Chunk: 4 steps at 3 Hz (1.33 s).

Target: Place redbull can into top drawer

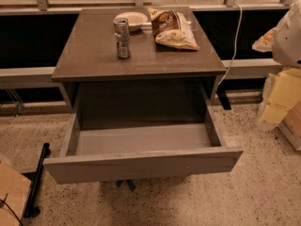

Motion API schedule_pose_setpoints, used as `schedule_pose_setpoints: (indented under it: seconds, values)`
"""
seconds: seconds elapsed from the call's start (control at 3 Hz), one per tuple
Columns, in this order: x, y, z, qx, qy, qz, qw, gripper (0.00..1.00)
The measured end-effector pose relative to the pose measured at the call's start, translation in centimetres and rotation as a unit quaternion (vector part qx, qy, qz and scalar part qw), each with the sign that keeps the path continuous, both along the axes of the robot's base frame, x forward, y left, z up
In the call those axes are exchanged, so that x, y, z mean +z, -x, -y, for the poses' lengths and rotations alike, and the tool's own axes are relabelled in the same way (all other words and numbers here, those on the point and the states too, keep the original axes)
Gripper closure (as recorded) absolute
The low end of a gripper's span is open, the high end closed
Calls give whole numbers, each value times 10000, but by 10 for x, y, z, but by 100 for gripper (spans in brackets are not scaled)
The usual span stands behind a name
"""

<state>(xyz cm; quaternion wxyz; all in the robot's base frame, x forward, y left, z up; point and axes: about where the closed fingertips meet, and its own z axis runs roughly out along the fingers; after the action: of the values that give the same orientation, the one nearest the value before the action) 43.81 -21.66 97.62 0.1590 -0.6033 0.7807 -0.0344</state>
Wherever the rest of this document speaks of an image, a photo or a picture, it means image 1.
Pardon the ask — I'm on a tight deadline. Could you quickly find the white hanging cable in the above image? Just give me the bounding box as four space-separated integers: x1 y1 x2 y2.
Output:
217 3 244 87

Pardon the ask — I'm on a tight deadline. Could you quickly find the blue cabinet caster base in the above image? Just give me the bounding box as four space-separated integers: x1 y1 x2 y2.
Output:
116 180 136 192

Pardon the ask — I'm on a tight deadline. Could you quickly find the black cable on box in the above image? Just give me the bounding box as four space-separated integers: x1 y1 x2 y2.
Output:
0 193 24 226

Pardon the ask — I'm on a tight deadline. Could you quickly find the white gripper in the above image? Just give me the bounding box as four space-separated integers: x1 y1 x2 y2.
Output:
252 27 301 131

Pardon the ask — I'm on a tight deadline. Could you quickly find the black metal stand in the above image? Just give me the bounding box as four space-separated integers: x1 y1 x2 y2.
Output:
23 143 51 218

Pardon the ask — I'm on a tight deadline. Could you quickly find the silver redbull can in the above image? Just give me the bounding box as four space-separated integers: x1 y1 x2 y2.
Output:
113 17 131 59

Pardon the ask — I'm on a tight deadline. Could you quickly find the brown cardboard box left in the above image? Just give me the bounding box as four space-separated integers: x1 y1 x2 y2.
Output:
0 162 30 226

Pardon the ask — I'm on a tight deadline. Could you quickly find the open grey top drawer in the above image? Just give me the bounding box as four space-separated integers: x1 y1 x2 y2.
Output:
44 82 243 184

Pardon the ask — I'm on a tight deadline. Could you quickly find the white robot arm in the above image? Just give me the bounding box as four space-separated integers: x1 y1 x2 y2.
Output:
252 0 301 131

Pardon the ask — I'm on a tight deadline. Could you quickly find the dark brown drawer cabinet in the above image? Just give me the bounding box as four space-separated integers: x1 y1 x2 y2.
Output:
52 8 225 130

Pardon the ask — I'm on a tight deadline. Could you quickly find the brown white chip bag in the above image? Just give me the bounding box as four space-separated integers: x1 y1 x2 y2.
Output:
148 8 199 51

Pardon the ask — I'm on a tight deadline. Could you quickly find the white ceramic bowl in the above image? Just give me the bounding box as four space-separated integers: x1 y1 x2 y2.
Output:
117 12 148 32

